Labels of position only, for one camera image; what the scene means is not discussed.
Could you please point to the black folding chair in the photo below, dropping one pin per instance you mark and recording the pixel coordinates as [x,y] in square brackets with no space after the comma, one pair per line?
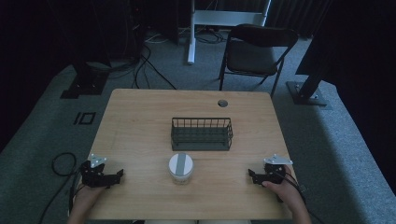
[253,57]

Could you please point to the white jar with grey stripe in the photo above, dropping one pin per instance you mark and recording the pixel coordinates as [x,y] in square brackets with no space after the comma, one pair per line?
[181,168]

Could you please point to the black stand with base plate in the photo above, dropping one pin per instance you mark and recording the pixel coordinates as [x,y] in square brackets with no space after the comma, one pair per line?
[85,84]
[306,93]

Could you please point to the person's left hand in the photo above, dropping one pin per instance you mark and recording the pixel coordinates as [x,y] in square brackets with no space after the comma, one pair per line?
[88,196]

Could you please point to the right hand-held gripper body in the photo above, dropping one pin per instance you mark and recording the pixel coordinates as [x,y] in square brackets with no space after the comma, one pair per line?
[274,171]

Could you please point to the dark curtain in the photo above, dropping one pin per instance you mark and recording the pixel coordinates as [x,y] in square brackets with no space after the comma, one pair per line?
[299,15]

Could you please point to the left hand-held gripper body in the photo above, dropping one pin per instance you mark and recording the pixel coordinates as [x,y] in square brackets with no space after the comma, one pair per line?
[93,175]

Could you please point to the white metal desk frame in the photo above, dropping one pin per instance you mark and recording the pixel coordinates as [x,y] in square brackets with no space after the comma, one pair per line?
[214,18]

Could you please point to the person's right hand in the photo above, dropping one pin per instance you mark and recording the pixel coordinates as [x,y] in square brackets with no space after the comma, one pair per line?
[286,189]

